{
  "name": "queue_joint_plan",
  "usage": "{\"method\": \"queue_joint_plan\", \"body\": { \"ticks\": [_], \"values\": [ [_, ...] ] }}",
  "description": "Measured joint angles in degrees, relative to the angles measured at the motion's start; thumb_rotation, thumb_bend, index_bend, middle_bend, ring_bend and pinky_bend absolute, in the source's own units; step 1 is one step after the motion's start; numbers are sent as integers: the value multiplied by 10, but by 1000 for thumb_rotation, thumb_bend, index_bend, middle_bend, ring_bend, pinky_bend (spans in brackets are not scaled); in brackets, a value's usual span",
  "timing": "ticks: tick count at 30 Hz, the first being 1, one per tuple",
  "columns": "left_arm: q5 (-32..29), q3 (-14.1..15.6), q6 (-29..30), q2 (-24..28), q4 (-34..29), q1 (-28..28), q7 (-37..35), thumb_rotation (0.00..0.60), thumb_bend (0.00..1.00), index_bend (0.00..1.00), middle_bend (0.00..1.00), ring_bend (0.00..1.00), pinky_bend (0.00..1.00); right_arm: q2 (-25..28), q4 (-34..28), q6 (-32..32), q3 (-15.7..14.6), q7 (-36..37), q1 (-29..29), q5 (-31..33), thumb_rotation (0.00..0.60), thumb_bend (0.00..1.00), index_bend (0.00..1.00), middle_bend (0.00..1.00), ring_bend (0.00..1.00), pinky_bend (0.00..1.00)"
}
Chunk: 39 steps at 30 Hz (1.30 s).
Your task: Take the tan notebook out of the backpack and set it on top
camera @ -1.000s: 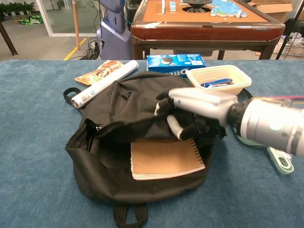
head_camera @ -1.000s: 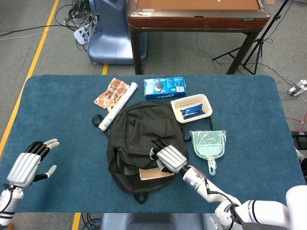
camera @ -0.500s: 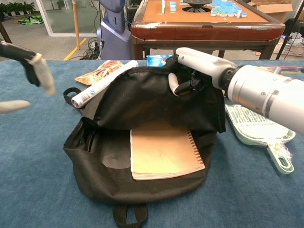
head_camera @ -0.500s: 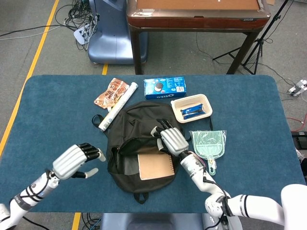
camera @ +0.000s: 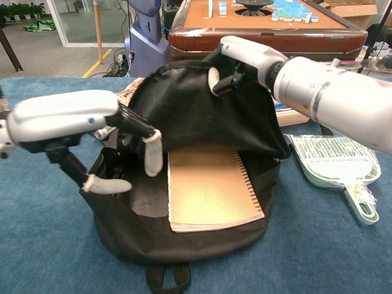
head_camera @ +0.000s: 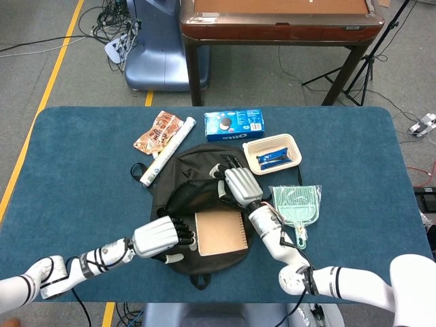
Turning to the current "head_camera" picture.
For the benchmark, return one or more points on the beige plastic container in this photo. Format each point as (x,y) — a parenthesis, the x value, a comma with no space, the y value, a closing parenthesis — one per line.
(252,163)

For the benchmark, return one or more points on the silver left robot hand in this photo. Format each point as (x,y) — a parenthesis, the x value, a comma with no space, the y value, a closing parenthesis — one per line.
(155,238)

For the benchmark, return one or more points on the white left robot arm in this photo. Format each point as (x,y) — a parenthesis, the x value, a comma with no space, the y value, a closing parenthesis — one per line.
(98,255)

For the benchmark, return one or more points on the blue Oreo cookie box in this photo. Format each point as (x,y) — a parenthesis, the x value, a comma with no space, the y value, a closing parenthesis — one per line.
(235,125)

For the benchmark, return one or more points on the white power strip with plugs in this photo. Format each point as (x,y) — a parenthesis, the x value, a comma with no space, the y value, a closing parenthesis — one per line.
(114,51)

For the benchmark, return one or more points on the black tripod stand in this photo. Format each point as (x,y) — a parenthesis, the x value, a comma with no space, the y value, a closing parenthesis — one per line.
(366,68)

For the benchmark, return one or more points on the white grey power strip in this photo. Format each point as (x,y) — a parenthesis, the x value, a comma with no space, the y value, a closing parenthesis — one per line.
(422,124)

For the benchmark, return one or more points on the grey robot torso base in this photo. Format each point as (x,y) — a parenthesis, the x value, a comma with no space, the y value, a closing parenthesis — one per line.
(221,315)

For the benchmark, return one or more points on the brown spiral notebook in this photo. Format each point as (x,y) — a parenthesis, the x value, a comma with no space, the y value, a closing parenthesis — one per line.
(221,233)

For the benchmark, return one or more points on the orange snack pouch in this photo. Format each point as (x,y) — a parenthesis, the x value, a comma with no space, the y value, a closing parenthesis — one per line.
(158,133)

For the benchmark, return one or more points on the green dustpan set in plastic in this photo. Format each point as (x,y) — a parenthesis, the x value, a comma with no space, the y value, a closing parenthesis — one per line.
(299,204)

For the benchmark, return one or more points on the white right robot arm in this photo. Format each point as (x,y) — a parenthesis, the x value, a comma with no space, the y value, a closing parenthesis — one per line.
(293,255)

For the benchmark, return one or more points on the blue snack bar wrapper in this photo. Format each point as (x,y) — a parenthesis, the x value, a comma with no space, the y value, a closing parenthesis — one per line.
(274,157)

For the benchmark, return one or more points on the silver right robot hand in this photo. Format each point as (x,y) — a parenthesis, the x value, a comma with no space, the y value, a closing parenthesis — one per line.
(243,185)

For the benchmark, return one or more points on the white cylindrical tube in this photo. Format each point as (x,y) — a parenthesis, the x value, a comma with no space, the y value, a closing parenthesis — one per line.
(170,150)

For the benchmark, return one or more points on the black floor pedal box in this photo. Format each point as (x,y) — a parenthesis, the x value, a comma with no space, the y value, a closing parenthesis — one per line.
(425,197)

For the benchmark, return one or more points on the blue felt table mat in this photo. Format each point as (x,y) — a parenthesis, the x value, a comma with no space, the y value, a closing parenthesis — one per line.
(85,190)

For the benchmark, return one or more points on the blue-grey machine base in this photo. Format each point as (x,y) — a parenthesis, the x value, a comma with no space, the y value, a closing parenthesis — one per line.
(156,51)

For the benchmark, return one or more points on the black fabric backpack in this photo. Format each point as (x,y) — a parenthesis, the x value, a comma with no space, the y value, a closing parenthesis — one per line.
(197,194)

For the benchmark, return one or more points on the brown wooden game table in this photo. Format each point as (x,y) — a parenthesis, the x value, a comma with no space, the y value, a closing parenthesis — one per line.
(282,32)

